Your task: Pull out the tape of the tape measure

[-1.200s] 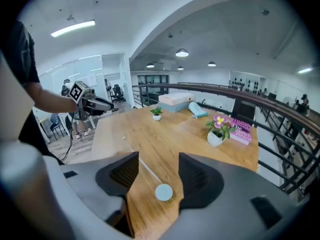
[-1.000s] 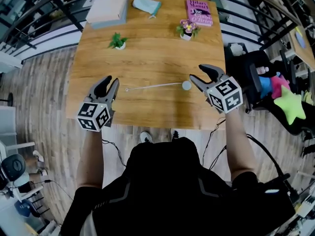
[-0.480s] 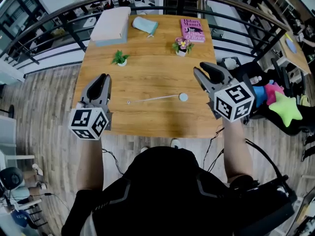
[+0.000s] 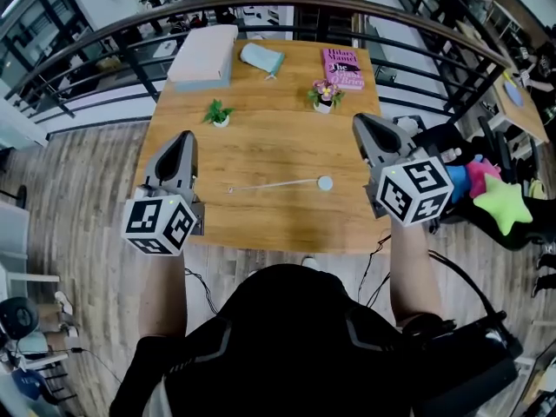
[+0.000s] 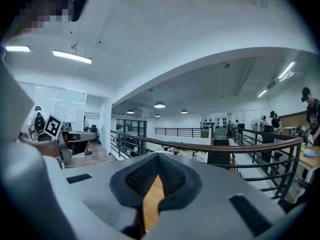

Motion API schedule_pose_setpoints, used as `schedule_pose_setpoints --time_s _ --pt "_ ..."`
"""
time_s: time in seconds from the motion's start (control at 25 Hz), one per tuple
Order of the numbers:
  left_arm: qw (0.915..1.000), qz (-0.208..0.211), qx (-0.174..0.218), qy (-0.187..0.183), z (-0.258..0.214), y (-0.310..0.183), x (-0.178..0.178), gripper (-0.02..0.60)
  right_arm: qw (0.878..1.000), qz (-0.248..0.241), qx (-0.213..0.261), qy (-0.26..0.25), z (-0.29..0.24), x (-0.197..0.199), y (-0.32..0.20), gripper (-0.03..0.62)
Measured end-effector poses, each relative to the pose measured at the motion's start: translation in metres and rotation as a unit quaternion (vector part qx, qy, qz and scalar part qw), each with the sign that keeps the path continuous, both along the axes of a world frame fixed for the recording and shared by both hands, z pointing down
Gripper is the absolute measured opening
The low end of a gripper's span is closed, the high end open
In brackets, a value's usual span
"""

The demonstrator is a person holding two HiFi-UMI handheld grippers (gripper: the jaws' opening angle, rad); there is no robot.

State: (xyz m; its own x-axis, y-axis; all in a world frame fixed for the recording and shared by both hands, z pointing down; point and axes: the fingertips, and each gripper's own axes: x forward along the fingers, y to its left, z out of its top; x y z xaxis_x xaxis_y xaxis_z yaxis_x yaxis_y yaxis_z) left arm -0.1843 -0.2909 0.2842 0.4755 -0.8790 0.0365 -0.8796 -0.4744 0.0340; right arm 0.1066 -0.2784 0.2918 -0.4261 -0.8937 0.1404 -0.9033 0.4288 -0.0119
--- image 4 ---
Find thick black cable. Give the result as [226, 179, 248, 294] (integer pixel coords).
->
[427, 249, 507, 321]

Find wooden table with white legs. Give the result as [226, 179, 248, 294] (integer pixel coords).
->
[134, 37, 394, 255]

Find pink flower potted plant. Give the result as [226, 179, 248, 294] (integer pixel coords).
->
[307, 78, 347, 115]

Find pink pillow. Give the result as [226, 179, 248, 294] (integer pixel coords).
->
[467, 154, 503, 199]

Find small wooden side table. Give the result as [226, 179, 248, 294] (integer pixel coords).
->
[490, 71, 551, 147]

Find black bin with white paper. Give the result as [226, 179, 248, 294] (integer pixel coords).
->
[393, 115, 425, 136]

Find green star pillow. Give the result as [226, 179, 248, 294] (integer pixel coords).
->
[472, 174, 534, 237]

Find round black device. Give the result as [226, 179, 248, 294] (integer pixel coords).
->
[0, 296, 40, 341]

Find flat pink box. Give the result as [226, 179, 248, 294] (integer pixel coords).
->
[167, 23, 240, 83]

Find blue pillow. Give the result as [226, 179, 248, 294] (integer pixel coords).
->
[445, 164, 470, 203]

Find small green potted plant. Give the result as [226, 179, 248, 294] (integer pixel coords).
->
[202, 98, 236, 129]

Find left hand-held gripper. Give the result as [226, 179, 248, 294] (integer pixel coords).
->
[120, 129, 206, 258]

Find person's left forearm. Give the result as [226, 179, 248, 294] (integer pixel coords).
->
[137, 249, 188, 338]

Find flat pale blue box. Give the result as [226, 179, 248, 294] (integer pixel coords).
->
[173, 69, 234, 94]

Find pale blue drawstring pouch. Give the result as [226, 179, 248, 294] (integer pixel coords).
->
[239, 42, 287, 81]

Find black office chair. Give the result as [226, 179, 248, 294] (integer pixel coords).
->
[393, 115, 556, 251]

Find round blue disc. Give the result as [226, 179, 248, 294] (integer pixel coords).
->
[503, 80, 526, 108]

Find round pale blue tape measure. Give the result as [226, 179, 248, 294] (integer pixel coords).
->
[227, 175, 335, 194]

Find pink book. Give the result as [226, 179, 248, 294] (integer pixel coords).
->
[321, 47, 366, 94]

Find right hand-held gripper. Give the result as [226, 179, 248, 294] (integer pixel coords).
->
[351, 112, 456, 228]

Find black floor cable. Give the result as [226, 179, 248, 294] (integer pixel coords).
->
[69, 347, 122, 384]

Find thin black cable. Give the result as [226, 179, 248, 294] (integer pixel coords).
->
[184, 268, 219, 315]
[356, 232, 392, 308]

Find black pack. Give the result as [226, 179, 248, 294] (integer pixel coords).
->
[403, 314, 525, 417]

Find person's black shirt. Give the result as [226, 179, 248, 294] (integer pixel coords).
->
[108, 262, 414, 417]

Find person's right forearm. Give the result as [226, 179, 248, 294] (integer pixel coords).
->
[388, 217, 444, 328]

